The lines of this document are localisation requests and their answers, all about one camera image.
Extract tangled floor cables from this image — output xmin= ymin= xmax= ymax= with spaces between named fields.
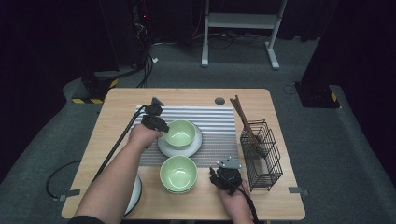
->
xmin=192 ymin=29 xmax=272 ymax=50

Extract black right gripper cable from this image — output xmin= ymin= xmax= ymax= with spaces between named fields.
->
xmin=222 ymin=176 xmax=260 ymax=224

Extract person's right hand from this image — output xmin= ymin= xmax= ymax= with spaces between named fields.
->
xmin=217 ymin=181 xmax=255 ymax=224

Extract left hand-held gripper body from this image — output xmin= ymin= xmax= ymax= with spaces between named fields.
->
xmin=140 ymin=96 xmax=165 ymax=132

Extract dark equipment rack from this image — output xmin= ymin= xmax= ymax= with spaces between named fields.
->
xmin=130 ymin=0 xmax=151 ymax=35

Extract green ceramic bowl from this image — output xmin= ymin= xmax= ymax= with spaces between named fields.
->
xmin=163 ymin=183 xmax=196 ymax=195
xmin=159 ymin=154 xmax=199 ymax=192
xmin=163 ymin=119 xmax=198 ymax=151

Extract black wire cutlery basket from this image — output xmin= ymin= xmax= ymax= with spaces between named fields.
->
xmin=239 ymin=119 xmax=284 ymax=192

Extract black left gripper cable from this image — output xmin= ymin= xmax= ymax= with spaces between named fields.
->
xmin=46 ymin=105 xmax=149 ymax=200

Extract black yellow striped stand base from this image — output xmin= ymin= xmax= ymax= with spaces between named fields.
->
xmin=72 ymin=69 xmax=120 ymax=105
xmin=293 ymin=81 xmax=341 ymax=109

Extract grey tape piece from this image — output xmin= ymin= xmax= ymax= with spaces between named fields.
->
xmin=58 ymin=189 xmax=81 ymax=202
xmin=288 ymin=186 xmax=310 ymax=197

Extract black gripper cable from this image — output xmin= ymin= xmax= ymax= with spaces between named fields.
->
xmin=222 ymin=176 xmax=260 ymax=224
xmin=46 ymin=105 xmax=149 ymax=200

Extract white metal stand frame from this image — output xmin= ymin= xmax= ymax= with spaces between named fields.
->
xmin=200 ymin=0 xmax=289 ymax=71

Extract person's left hand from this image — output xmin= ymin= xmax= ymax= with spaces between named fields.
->
xmin=128 ymin=123 xmax=163 ymax=149

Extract white plate with dark rim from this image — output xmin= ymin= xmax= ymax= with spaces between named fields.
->
xmin=123 ymin=174 xmax=144 ymax=217
xmin=157 ymin=122 xmax=204 ymax=158

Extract black cable bundle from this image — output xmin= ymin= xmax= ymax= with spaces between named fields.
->
xmin=134 ymin=18 xmax=156 ymax=89

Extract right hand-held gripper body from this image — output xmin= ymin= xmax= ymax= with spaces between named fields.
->
xmin=214 ymin=157 xmax=244 ymax=197

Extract striped woven placemat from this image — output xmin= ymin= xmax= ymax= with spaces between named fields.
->
xmin=121 ymin=105 xmax=241 ymax=170

